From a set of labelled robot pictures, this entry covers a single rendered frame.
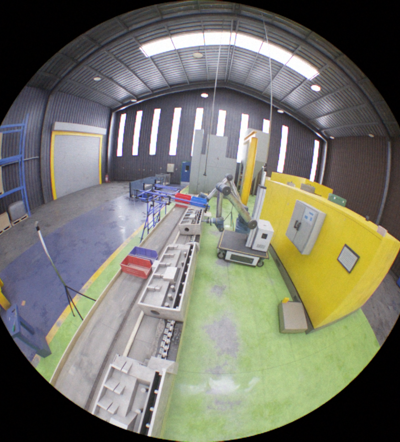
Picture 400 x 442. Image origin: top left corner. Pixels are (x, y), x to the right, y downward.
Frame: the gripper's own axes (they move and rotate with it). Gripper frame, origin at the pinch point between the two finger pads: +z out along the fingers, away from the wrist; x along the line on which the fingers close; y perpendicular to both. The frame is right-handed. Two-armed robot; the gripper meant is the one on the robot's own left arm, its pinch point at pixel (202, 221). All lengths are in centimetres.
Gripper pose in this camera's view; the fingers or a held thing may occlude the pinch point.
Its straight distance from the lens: 247.5
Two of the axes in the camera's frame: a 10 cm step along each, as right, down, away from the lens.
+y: -0.6, -9.2, -3.8
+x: -0.9, 3.9, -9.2
